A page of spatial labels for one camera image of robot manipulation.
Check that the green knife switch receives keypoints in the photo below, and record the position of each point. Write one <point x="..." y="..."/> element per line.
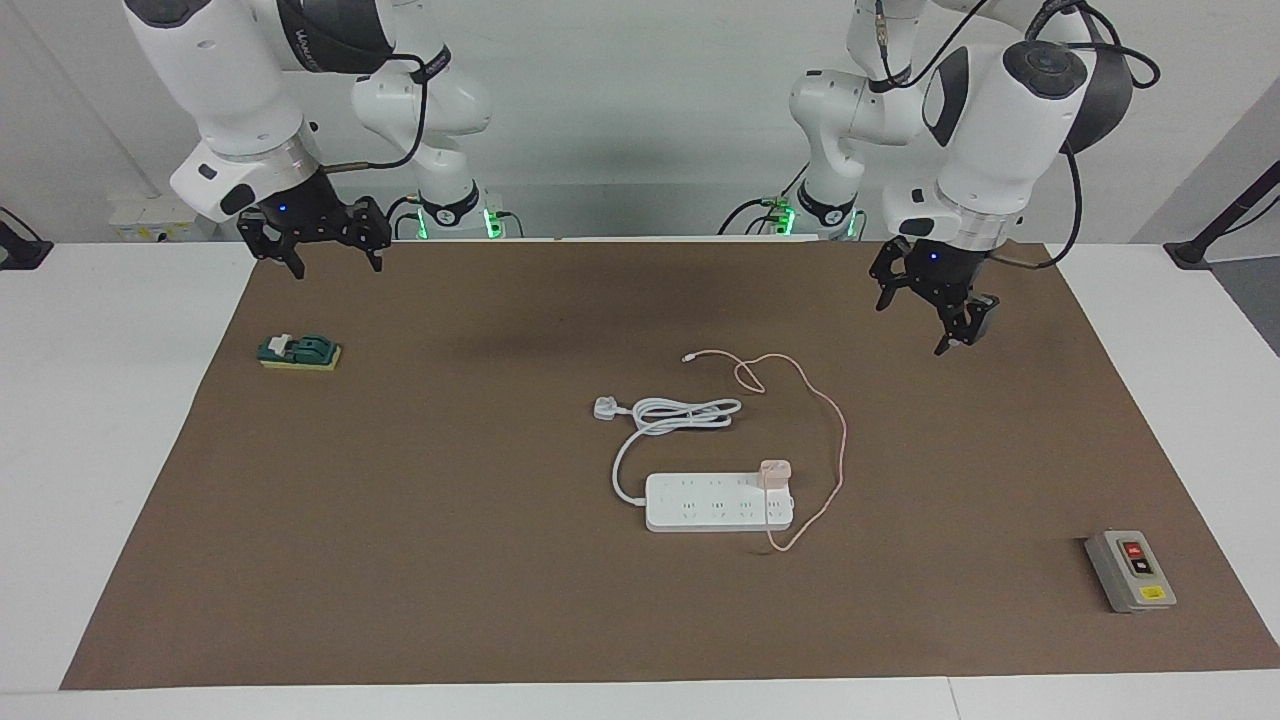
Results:
<point x="300" y="352"/>

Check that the black table clamp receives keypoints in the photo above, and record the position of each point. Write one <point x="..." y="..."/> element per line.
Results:
<point x="22" y="250"/>

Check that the white power strip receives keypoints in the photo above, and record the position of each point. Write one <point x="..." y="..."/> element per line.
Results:
<point x="710" y="505"/>

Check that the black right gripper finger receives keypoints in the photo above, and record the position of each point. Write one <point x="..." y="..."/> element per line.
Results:
<point x="370" y="225"/>
<point x="270" y="240"/>

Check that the grey on-off switch box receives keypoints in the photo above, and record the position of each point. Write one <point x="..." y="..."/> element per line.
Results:
<point x="1130" y="572"/>

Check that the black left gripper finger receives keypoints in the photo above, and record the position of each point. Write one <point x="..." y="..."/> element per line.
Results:
<point x="892" y="270"/>
<point x="972" y="315"/>

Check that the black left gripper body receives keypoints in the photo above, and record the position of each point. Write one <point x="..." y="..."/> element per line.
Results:
<point x="940" y="270"/>

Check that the brown table mat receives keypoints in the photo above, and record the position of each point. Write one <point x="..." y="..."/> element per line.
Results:
<point x="500" y="600"/>

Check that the pink charger plug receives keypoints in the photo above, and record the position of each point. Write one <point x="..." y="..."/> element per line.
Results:
<point x="776" y="474"/>

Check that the white background box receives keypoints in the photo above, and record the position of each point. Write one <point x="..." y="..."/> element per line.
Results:
<point x="140" y="222"/>

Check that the black clamp stand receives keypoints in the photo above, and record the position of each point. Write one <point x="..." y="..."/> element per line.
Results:
<point x="1225" y="222"/>

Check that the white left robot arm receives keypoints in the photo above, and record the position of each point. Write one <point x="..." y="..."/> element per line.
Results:
<point x="1000" y="130"/>

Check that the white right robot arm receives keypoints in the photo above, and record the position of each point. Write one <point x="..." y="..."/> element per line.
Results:
<point x="230" y="90"/>

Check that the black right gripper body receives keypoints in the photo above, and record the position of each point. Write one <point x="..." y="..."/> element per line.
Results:
<point x="300" y="215"/>

